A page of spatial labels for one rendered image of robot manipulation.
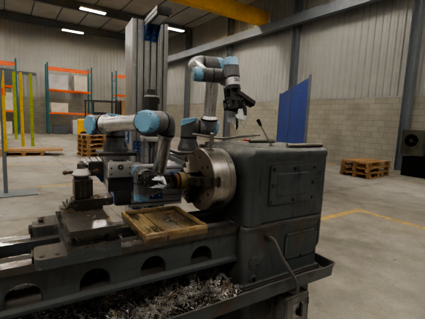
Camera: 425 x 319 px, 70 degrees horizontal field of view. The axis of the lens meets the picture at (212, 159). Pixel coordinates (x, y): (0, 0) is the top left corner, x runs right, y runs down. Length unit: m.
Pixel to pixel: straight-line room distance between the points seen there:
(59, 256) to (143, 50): 1.49
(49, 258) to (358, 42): 12.66
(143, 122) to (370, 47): 11.73
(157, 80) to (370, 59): 11.02
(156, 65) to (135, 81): 0.20
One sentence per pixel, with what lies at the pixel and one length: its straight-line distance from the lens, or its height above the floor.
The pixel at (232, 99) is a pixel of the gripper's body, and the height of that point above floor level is 1.49.
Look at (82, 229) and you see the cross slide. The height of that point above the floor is 0.97.
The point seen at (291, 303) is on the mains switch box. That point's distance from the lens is 1.88.
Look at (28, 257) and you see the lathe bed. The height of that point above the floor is 0.86.
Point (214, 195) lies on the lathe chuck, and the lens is 1.44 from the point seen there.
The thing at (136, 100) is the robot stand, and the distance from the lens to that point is 2.19.
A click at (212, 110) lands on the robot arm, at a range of 2.09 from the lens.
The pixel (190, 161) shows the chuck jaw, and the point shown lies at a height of 1.17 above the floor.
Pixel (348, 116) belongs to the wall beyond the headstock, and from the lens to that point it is 12.79.
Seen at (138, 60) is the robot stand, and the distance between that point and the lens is 2.20.
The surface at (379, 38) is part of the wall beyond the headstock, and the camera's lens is 12.77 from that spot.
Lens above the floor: 1.38
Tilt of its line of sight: 7 degrees down
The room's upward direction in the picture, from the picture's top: 2 degrees clockwise
